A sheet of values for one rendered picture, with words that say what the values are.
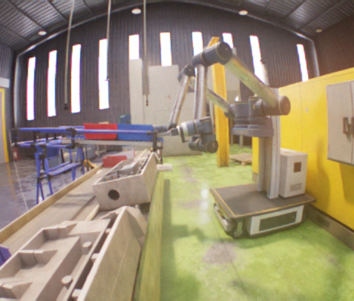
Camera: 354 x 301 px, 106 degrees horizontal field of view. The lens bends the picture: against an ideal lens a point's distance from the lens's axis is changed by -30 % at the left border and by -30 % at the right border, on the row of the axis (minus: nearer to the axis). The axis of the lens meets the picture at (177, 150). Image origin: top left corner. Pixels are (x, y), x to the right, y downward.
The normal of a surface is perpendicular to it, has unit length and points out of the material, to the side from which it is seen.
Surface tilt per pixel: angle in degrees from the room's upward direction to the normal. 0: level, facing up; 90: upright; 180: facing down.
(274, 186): 90
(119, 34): 90
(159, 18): 90
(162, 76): 90
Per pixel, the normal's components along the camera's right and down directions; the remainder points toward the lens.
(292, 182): 0.07, 0.13
